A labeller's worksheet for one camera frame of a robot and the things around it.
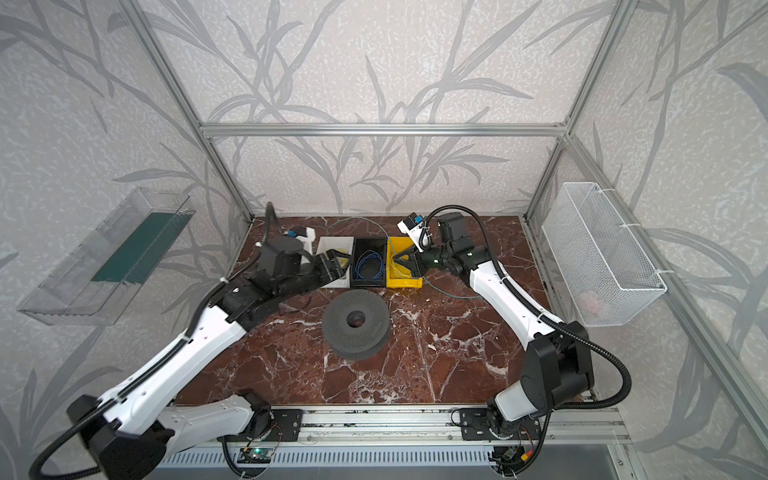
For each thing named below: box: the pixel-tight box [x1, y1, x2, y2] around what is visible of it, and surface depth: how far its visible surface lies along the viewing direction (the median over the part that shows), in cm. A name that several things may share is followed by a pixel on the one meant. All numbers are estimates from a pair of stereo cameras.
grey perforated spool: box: [322, 289, 391, 362], surface depth 86 cm
